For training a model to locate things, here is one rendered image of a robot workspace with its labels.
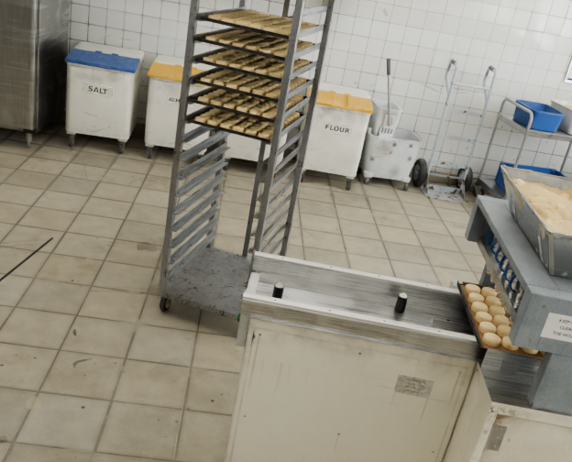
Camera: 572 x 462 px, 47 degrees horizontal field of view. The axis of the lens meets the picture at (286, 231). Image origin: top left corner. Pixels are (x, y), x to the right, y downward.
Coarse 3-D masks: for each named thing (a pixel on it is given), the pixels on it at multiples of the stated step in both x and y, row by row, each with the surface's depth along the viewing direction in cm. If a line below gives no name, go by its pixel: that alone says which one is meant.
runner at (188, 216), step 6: (216, 192) 373; (222, 192) 377; (210, 198) 365; (216, 198) 368; (198, 204) 349; (204, 204) 357; (192, 210) 343; (198, 210) 349; (186, 216) 337; (192, 216) 340; (180, 222) 330; (186, 222) 332; (174, 228) 323
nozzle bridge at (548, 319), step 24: (480, 216) 230; (504, 216) 215; (480, 240) 229; (504, 240) 196; (528, 264) 182; (504, 288) 197; (528, 288) 169; (552, 288) 171; (528, 312) 168; (552, 312) 168; (528, 336) 171; (552, 336) 170; (552, 360) 173; (552, 384) 176; (552, 408) 179
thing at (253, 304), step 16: (256, 304) 196; (272, 304) 196; (288, 304) 196; (304, 304) 197; (288, 320) 198; (304, 320) 197; (320, 320) 197; (336, 320) 196; (352, 320) 196; (368, 320) 196; (384, 320) 197; (368, 336) 198; (384, 336) 197; (400, 336) 197; (416, 336) 197; (432, 336) 196; (448, 336) 196; (464, 336) 197; (448, 352) 198; (464, 352) 198; (480, 352) 197
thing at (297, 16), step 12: (300, 0) 267; (300, 12) 268; (300, 24) 272; (288, 48) 275; (288, 60) 277; (288, 72) 278; (288, 84) 280; (276, 120) 287; (276, 132) 289; (276, 144) 291; (276, 156) 294; (264, 192) 301; (264, 204) 303; (264, 216) 305; (252, 264) 315
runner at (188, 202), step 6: (222, 174) 374; (216, 180) 367; (222, 180) 370; (204, 186) 351; (210, 186) 358; (198, 192) 344; (204, 192) 348; (186, 198) 330; (192, 198) 338; (198, 198) 340; (180, 204) 323; (186, 204) 330; (174, 210) 318; (180, 210) 322
